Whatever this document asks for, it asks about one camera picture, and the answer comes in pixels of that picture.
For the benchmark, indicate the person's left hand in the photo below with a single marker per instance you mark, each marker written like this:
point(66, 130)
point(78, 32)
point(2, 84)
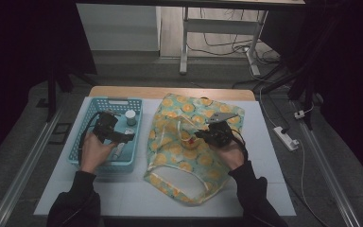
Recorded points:
point(94, 153)

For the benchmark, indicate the small white adapter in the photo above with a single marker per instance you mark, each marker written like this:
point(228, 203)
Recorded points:
point(299, 114)

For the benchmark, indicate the white-legged desk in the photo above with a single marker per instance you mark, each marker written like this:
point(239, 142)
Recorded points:
point(220, 26)

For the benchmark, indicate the orange floral cloth bag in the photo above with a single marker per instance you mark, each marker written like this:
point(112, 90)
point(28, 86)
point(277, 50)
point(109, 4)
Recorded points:
point(182, 167)

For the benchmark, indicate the wooden table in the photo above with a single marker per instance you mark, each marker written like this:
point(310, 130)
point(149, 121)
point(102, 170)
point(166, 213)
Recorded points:
point(123, 92)

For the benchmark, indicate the metal floor rail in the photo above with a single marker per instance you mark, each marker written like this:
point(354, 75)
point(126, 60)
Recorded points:
point(327, 170)
point(25, 170)

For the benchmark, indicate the black floor frame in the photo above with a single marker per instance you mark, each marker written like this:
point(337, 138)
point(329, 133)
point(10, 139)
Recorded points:
point(61, 142)

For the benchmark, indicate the white table mat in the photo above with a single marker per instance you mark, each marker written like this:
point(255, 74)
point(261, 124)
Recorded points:
point(123, 195)

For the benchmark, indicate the person's right hand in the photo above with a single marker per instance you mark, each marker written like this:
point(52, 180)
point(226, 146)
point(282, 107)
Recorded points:
point(231, 156)

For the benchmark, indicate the grey cabinet panel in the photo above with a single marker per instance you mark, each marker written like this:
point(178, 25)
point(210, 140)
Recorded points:
point(119, 28)

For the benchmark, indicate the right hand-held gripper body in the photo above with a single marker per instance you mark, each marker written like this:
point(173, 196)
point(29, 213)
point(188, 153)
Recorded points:
point(220, 134)

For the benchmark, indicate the black metal stand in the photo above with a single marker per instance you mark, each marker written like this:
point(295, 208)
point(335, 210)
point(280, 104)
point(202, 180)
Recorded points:
point(52, 94)
point(308, 94)

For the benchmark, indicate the light blue plastic basket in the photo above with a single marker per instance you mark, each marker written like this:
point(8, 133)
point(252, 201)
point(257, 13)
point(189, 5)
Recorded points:
point(75, 148)

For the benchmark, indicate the white power strip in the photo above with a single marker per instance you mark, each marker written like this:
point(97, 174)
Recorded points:
point(285, 137)

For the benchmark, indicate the small white jar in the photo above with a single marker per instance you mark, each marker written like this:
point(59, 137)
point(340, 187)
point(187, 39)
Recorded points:
point(130, 117)

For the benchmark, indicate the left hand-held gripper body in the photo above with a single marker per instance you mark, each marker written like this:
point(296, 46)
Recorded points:
point(105, 127)

